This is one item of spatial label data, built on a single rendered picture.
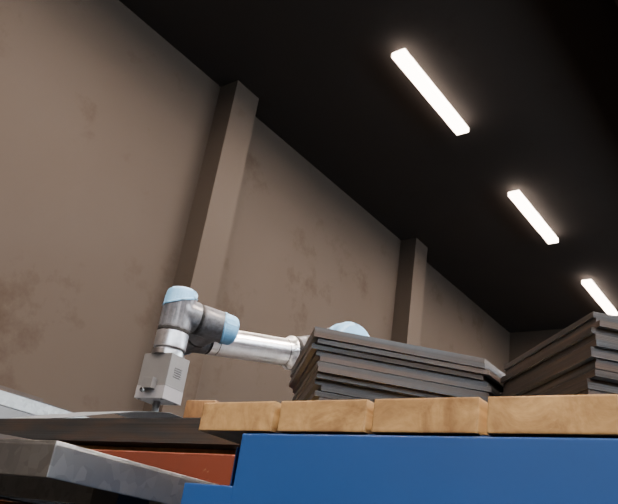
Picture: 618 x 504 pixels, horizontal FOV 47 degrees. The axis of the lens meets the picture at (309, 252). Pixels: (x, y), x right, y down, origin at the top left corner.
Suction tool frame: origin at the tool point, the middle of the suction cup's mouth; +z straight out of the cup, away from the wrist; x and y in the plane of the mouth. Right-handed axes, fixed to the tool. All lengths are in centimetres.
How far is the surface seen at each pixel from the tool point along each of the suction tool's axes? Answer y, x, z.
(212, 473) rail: 53, -43, 15
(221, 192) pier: -255, 284, -259
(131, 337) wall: -281, 249, -117
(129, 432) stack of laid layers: 35, -41, 10
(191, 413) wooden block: 39, -32, 5
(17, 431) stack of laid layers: 6.4, -37.9, 10.3
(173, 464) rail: 46, -42, 14
